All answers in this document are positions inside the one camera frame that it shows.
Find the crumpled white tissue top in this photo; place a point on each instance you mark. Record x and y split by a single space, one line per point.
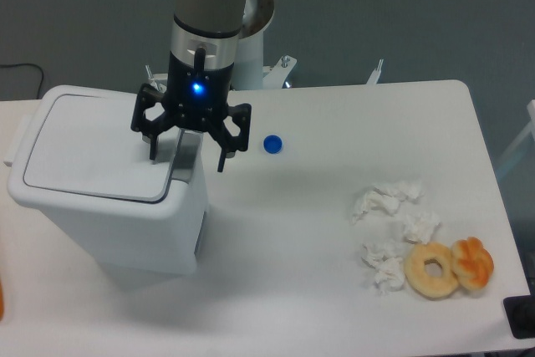
386 198

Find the blue bottle cap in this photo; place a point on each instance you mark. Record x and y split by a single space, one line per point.
272 144

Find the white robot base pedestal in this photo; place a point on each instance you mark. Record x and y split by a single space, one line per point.
258 15

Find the white frame at right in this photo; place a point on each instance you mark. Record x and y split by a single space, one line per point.
518 148

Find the crumpled white tissue middle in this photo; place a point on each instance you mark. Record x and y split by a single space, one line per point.
419 227

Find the crumpled white tissue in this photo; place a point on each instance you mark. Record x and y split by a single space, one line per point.
386 259
386 198
419 227

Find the crumpled white tissue bottom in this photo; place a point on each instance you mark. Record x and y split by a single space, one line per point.
386 259

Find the orange object at edge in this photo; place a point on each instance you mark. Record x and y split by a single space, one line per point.
2 301

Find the white trash can body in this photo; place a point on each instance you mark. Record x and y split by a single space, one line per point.
160 236

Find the white trash can lid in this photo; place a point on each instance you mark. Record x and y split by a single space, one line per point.
86 146

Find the white metal mounting frame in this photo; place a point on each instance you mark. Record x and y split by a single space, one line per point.
273 77

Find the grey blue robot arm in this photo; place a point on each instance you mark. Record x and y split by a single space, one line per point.
204 39

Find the orange twisted bread roll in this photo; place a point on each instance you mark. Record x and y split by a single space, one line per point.
471 263

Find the black device at corner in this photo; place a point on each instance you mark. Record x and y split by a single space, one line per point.
520 315

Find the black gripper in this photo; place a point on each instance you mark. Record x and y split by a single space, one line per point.
196 94

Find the glazed ring donut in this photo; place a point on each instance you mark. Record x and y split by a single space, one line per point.
428 270

